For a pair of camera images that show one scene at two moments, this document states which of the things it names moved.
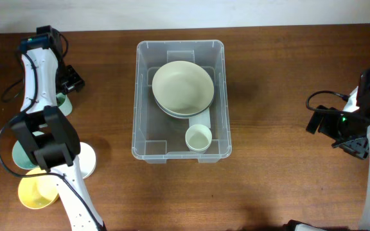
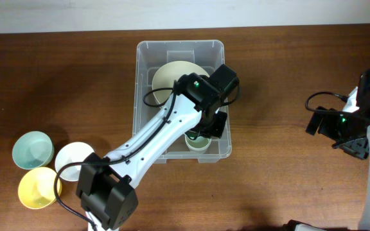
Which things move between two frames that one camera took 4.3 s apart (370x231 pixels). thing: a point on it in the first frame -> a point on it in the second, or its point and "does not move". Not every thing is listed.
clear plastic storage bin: (158, 136) does not move
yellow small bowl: (37, 192) does not move
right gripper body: (347, 131) does not move
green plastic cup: (64, 103) -> (199, 141)
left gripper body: (69, 79) -> (217, 128)
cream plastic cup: (198, 138) does not move
